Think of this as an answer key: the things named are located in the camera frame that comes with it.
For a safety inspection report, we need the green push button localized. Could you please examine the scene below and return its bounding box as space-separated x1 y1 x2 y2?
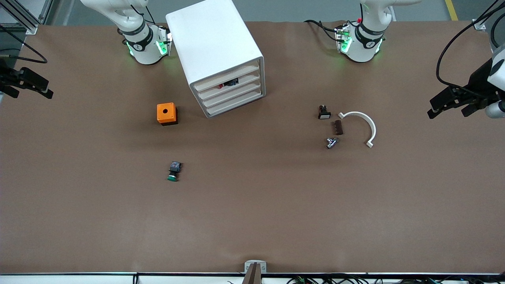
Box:
166 161 183 182

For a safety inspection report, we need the orange button box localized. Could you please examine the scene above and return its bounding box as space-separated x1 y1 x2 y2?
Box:
157 103 178 126

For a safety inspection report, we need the brown table cover mat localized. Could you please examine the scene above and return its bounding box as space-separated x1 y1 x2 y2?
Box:
0 21 505 274

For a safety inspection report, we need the aluminium frame profile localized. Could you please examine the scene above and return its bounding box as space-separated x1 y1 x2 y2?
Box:
473 0 505 31
0 0 54 35

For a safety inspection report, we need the white curved plastic bracket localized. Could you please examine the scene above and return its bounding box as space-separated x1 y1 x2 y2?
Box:
338 111 377 149

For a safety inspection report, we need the black base cable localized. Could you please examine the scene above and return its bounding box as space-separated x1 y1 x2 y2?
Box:
304 19 342 42

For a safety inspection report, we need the white table edge rail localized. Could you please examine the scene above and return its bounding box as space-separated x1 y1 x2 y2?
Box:
0 272 505 284

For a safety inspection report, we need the black cable bundle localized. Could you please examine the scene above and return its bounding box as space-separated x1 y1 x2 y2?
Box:
227 274 505 284

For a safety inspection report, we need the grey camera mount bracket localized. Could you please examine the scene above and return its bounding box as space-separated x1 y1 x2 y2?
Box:
244 260 267 284

